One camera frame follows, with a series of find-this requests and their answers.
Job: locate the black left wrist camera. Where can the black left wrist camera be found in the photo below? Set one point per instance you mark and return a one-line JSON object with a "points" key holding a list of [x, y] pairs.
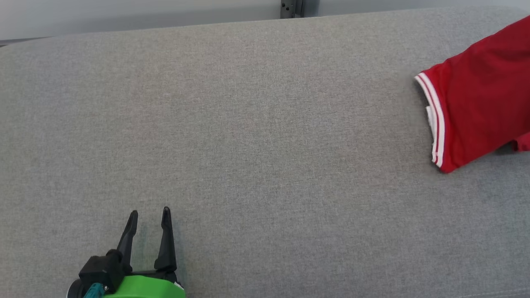
{"points": [[101, 269]]}

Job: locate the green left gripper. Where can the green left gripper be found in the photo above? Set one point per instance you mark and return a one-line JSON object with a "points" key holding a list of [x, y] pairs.
{"points": [[145, 287]]}

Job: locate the red and white basketball jersey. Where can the red and white basketball jersey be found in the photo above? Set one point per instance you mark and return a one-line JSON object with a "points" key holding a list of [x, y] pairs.
{"points": [[484, 91]]}

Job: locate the grey fabric sofa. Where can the grey fabric sofa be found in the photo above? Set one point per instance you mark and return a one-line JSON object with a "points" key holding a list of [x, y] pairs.
{"points": [[248, 136]]}

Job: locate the grey rounded cylinder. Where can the grey rounded cylinder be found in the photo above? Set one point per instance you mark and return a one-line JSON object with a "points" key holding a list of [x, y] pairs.
{"points": [[311, 6]]}

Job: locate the dark grey bracket with screws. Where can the dark grey bracket with screws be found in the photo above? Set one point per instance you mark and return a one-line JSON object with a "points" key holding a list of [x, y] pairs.
{"points": [[286, 8]]}

